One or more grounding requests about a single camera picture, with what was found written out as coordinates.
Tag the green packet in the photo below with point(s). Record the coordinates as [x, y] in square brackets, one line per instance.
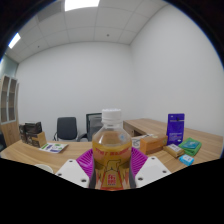
[190, 146]

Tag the small square ceiling light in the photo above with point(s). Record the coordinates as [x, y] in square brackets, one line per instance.
[14, 40]

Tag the black mesh office chair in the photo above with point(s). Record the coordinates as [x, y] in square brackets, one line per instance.
[93, 125]

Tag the small blue and white box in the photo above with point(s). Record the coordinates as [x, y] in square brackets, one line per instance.
[186, 160]

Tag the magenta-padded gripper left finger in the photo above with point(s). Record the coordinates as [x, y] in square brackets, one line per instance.
[74, 170]

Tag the small tan labelled box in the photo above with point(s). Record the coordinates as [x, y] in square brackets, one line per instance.
[174, 150]

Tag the wooden side desk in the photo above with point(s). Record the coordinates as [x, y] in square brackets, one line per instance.
[146, 126]

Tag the dark padded office chair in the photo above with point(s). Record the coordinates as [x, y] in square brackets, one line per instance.
[66, 128]

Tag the small dark box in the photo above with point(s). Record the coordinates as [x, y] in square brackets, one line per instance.
[22, 132]

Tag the printed leaflet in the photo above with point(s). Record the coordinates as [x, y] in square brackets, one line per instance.
[53, 147]

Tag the purple standing package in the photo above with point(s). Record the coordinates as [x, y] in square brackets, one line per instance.
[175, 128]

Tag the large square ceiling light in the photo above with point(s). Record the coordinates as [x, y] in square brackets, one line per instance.
[82, 4]

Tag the orange-brown box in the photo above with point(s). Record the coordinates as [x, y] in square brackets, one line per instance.
[153, 144]

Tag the orange-label drink bottle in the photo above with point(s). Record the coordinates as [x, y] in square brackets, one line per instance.
[111, 150]

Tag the ceiling air vent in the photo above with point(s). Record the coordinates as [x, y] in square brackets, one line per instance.
[50, 10]

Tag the wooden glass-door shelf cabinet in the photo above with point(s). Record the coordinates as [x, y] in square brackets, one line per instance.
[9, 110]

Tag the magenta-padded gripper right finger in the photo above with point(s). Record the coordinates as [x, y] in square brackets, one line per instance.
[150, 170]

